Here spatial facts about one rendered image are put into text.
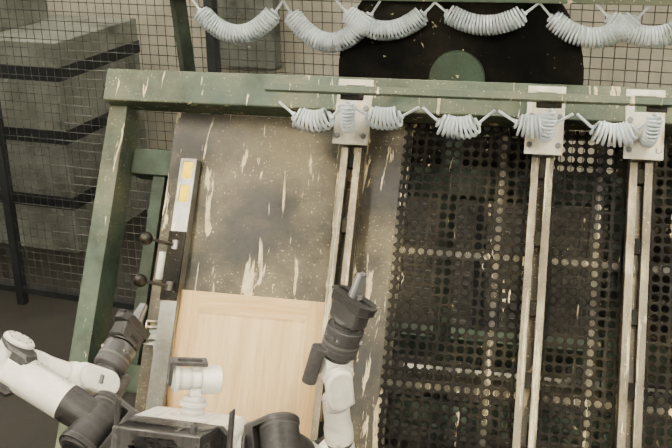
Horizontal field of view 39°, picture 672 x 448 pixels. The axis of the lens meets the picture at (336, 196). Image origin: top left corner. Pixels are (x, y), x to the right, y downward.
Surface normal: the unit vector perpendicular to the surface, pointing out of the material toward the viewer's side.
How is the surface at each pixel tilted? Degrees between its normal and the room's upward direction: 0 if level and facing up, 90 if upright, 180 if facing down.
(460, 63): 90
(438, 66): 90
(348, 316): 78
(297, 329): 58
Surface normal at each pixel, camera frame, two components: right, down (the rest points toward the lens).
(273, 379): -0.20, -0.22
